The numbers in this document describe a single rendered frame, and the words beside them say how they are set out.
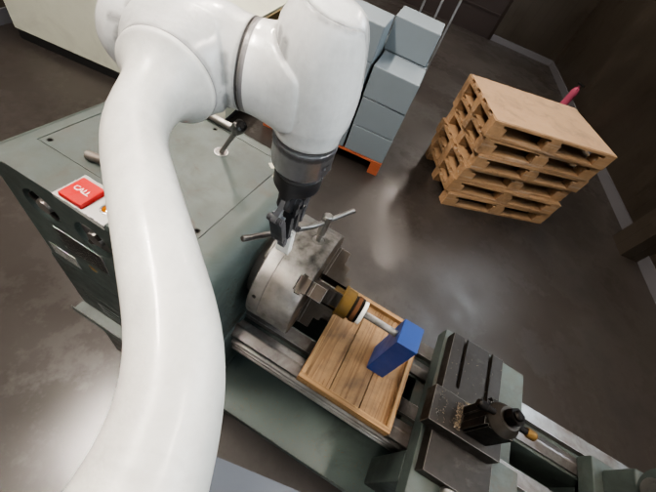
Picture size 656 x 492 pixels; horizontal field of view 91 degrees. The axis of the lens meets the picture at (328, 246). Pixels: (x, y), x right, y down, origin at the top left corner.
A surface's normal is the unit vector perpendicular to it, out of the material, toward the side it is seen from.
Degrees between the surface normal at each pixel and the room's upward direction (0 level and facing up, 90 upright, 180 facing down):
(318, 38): 74
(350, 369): 0
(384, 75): 90
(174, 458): 23
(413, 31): 90
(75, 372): 0
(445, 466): 0
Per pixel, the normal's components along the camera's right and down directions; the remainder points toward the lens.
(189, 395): 0.61, -0.44
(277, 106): -0.30, 0.77
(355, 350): 0.27, -0.59
